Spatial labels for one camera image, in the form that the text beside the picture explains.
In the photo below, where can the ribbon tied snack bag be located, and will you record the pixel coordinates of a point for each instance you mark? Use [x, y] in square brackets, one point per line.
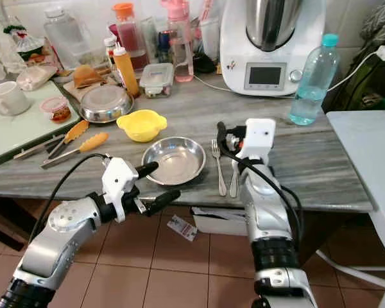
[29, 47]

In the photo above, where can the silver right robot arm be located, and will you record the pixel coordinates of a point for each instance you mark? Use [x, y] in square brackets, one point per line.
[266, 212]

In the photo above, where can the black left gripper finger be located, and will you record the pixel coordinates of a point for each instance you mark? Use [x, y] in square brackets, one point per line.
[163, 201]
[147, 169]

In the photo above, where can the clear blue capped water bottle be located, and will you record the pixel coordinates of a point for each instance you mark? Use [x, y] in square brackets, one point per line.
[314, 80]

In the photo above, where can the orange sauce squeeze bottle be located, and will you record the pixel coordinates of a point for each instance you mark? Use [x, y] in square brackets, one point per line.
[126, 72]

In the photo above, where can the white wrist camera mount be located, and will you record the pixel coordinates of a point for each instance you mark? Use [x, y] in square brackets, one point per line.
[258, 136]
[119, 174]

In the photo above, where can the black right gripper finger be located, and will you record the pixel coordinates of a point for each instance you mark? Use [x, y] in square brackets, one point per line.
[222, 133]

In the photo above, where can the yellow plastic bowl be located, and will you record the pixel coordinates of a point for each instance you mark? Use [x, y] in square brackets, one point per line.
[141, 126]

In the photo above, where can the clear plastic jug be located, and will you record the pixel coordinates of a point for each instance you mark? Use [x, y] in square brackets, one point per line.
[65, 37]

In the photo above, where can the covered steel bowl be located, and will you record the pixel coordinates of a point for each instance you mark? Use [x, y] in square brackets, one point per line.
[105, 102]

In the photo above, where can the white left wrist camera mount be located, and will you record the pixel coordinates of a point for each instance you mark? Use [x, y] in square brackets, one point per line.
[119, 174]

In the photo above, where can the glass food container with lid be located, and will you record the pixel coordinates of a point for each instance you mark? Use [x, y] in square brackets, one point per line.
[156, 79]

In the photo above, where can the small white capped bottle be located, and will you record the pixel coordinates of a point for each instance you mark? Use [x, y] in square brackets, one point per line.
[110, 52]

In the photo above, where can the white kitchen cooking machine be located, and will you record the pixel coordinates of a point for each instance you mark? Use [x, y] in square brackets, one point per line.
[237, 58]

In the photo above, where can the clear plastic container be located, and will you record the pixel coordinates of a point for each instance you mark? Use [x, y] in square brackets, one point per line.
[208, 37]

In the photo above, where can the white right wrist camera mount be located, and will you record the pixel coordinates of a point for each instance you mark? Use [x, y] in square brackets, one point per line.
[258, 136]

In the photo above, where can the small red lidded food tub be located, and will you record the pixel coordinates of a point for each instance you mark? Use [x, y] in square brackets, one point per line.
[56, 109]

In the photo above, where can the dark green bag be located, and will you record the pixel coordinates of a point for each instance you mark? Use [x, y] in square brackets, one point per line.
[369, 83]

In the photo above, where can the brown paper wrapper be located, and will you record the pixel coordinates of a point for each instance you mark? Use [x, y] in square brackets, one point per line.
[69, 86]

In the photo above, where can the white plastic food bag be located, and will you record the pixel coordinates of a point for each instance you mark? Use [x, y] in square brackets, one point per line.
[35, 77]

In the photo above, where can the white side table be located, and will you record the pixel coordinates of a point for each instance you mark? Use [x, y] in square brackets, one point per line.
[366, 147]

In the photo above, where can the black round object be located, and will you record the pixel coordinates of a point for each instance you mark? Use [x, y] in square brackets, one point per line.
[204, 63]

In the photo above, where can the pink water bottle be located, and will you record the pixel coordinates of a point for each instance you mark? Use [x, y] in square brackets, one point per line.
[181, 45]

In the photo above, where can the white flat box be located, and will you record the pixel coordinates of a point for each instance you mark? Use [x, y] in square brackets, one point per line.
[218, 221]

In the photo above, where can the white hanging cloth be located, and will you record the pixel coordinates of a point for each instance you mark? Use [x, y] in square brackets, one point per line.
[1, 32]

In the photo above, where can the round steel plate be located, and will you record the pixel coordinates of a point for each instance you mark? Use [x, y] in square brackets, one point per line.
[176, 162]

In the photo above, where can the green rimmed cutting board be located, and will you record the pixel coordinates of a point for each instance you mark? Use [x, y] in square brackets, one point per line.
[16, 131]

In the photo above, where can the orange lidded drink bottle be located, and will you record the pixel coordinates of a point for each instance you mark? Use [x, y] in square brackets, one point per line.
[128, 37]

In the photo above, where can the orange tipped steel tongs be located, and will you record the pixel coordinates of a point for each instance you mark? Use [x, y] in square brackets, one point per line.
[77, 130]
[93, 141]

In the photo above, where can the white ceramic mug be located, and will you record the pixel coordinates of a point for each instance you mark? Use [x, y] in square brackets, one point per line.
[11, 98]

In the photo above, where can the brown bread bun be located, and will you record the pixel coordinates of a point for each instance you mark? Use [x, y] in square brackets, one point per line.
[87, 75]

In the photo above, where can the white paper tag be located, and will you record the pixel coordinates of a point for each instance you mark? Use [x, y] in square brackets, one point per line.
[182, 228]

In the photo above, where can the steel fork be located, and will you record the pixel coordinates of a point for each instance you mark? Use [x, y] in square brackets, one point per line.
[219, 170]

